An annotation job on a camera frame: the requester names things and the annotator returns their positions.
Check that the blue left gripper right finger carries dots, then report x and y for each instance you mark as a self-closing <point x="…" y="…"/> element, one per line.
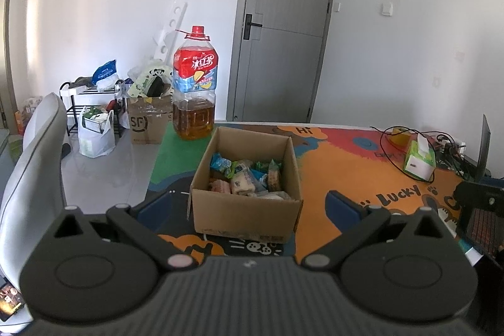
<point x="343" y="212"/>

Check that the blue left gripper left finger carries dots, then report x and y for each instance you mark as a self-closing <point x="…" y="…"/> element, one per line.
<point x="153" y="212"/>

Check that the purple snack pack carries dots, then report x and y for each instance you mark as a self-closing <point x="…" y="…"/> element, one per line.
<point x="278" y="195"/>

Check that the colourful table mat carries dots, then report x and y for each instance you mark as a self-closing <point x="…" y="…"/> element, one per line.
<point x="354" y="162"/>

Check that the orange wrapped snack pack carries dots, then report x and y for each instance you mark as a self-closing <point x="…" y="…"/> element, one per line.
<point x="220" y="186"/>

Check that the laptop screen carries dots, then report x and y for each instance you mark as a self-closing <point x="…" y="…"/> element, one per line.
<point x="483" y="150"/>

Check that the green tissue box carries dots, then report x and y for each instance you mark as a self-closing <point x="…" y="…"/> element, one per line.
<point x="420" y="159"/>

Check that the white power strip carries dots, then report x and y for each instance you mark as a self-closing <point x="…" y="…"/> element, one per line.
<point x="451" y="146"/>

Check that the tall cracker pack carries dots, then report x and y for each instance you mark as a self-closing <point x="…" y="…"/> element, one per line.
<point x="273" y="177"/>

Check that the blue snack packet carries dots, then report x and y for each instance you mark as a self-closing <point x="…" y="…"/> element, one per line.
<point x="220" y="164"/>

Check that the green snack packet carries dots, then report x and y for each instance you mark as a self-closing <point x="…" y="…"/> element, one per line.
<point x="266" y="166"/>

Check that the cream wrapped bread pack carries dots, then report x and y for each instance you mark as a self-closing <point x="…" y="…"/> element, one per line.
<point x="242" y="183"/>

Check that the white plastic bag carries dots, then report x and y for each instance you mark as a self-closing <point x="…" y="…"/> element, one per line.
<point x="95" y="132"/>

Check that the brown cardboard box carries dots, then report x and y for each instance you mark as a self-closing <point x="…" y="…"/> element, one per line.
<point x="240" y="216"/>

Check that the yellow box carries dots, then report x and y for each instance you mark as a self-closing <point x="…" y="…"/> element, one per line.
<point x="400" y="136"/>

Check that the SF cardboard box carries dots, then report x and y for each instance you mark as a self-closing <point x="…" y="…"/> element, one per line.
<point x="149" y="118"/>

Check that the grey chair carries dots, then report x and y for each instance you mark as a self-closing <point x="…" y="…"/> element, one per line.
<point x="34" y="195"/>

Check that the panda print bag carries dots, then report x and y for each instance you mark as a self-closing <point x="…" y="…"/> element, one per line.
<point x="153" y="79"/>

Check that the blue plastic bag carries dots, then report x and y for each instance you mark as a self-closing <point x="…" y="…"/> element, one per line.
<point x="104" y="71"/>

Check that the large iced tea bottle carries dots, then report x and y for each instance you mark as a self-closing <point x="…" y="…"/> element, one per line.
<point x="195" y="80"/>

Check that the small brown carton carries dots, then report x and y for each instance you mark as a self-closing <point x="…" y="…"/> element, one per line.
<point x="20" y="122"/>

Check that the white perforated board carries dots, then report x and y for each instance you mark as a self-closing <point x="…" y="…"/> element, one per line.
<point x="165" y="39"/>

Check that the grey door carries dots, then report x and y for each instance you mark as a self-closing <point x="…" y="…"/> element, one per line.
<point x="276" y="79"/>

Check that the white wall switch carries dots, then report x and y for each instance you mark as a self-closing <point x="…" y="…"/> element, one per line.
<point x="387" y="9"/>

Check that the black door handle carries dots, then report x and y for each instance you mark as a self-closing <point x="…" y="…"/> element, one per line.
<point x="251" y="29"/>

